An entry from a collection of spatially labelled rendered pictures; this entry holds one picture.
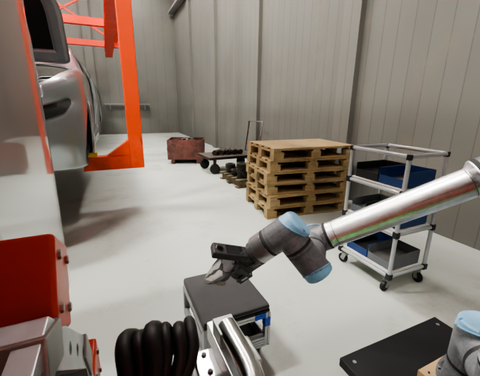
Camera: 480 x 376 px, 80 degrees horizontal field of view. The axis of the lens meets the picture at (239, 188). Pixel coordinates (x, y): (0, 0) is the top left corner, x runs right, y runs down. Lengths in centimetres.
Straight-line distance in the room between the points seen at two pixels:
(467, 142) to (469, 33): 98
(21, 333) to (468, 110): 344
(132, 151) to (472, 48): 362
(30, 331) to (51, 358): 3
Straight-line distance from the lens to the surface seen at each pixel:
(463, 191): 98
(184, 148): 658
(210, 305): 153
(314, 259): 87
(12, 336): 29
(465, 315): 130
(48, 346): 28
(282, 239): 84
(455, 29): 367
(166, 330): 36
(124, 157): 379
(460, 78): 354
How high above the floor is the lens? 128
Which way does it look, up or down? 16 degrees down
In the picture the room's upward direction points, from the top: 1 degrees clockwise
